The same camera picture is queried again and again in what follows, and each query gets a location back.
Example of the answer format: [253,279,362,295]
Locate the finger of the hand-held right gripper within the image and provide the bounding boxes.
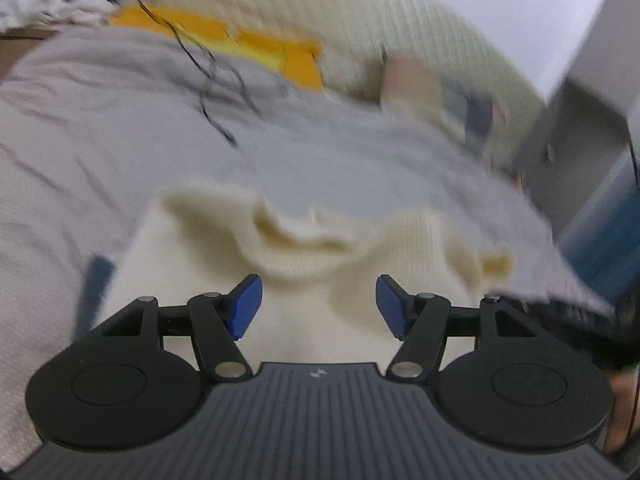
[501,296,618,348]

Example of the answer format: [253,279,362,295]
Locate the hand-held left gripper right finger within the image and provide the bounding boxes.
[375,274,547,382]

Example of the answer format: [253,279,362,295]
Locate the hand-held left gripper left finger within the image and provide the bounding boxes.
[89,273,264,382]

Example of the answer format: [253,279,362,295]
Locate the white navy striped sweater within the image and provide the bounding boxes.
[75,177,516,376]

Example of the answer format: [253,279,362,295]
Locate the white clothes pile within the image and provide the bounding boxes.
[0,0,118,31]

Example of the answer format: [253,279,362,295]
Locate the blue cloth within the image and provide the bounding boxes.
[557,147,640,306]

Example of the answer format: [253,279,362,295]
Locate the plaid pillow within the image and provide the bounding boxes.
[377,50,508,158]

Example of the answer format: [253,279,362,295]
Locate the grey bed sheet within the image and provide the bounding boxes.
[0,25,616,466]

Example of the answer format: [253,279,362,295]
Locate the grey shelf unit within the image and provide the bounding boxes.
[507,0,640,233]

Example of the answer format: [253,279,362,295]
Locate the yellow pillow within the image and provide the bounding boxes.
[109,4,326,93]

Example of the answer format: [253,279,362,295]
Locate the cream quilted headboard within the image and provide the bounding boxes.
[155,0,547,131]

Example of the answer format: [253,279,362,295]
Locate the cardboard box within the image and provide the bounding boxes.
[0,27,61,86]

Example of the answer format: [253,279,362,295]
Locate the black cable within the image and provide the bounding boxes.
[122,0,263,148]

